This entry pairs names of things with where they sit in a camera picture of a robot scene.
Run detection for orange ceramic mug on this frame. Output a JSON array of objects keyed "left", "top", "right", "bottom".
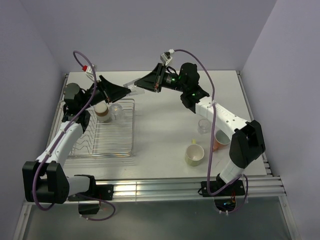
[{"left": 212, "top": 130, "right": 231, "bottom": 152}]

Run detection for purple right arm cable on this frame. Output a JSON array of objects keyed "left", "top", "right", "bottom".
[{"left": 172, "top": 49, "right": 249, "bottom": 213}]

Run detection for brown and white paper cup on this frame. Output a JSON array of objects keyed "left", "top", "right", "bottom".
[{"left": 93, "top": 102, "right": 111, "bottom": 123}]

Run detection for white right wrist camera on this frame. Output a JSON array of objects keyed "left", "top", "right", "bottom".
[{"left": 160, "top": 49, "right": 175, "bottom": 66}]

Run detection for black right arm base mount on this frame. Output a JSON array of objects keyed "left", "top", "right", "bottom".
[{"left": 197, "top": 179, "right": 248, "bottom": 212}]

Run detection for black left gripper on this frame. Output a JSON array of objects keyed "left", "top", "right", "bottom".
[{"left": 80, "top": 75, "right": 131, "bottom": 110}]

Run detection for large clear glass tumbler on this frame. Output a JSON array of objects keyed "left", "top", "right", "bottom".
[{"left": 109, "top": 103, "right": 126, "bottom": 125}]

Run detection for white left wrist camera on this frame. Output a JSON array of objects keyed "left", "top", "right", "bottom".
[{"left": 82, "top": 64, "right": 97, "bottom": 83}]

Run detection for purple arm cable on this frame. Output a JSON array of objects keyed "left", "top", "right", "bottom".
[
  {"left": 172, "top": 49, "right": 249, "bottom": 213},
  {"left": 31, "top": 50, "right": 116, "bottom": 221}
]

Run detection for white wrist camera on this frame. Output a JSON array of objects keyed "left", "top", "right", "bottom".
[
  {"left": 82, "top": 64, "right": 97, "bottom": 83},
  {"left": 160, "top": 49, "right": 175, "bottom": 66}
]

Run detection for yellow-green ceramic mug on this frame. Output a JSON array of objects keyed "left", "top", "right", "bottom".
[{"left": 184, "top": 139, "right": 205, "bottom": 167}]

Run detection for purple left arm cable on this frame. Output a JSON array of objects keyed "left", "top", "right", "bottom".
[{"left": 31, "top": 50, "right": 116, "bottom": 221}]

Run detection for metal wire dish rack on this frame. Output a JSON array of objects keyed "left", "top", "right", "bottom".
[{"left": 68, "top": 98, "right": 135, "bottom": 159}]

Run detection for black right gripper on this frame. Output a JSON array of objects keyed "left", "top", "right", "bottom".
[{"left": 134, "top": 63, "right": 187, "bottom": 93}]

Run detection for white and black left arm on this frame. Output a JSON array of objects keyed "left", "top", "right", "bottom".
[{"left": 22, "top": 75, "right": 131, "bottom": 206}]

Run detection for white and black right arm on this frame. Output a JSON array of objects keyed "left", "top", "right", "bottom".
[{"left": 134, "top": 62, "right": 266, "bottom": 195}]

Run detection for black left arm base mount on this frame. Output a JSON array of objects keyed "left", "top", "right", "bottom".
[{"left": 67, "top": 184, "right": 116, "bottom": 222}]

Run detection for small clear glass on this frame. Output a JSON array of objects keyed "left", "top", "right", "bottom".
[
  {"left": 123, "top": 80, "right": 145, "bottom": 97},
  {"left": 197, "top": 119, "right": 212, "bottom": 135}
]

